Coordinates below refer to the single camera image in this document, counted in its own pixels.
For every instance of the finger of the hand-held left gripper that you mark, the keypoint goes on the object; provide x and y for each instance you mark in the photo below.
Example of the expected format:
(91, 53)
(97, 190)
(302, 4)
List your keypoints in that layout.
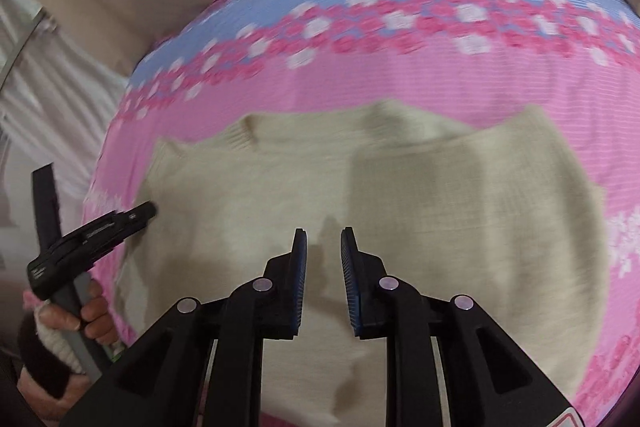
(142, 213)
(46, 207)

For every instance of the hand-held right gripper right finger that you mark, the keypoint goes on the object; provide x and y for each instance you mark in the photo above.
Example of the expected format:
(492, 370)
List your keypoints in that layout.
(350, 277)

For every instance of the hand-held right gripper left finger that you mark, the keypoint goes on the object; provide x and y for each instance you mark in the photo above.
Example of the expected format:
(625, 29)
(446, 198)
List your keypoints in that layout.
(299, 277)

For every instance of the cream sweater with black hearts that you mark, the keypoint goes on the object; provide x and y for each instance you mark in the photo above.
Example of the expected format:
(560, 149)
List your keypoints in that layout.
(425, 187)

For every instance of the person's left hand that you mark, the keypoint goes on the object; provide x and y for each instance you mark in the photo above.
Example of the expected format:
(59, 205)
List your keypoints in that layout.
(95, 317)

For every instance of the white curtain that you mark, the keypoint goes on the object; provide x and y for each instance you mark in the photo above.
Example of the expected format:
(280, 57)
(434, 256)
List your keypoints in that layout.
(50, 107)

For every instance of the pink floral blanket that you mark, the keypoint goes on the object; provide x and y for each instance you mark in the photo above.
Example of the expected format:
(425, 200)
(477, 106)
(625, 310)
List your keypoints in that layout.
(350, 82)

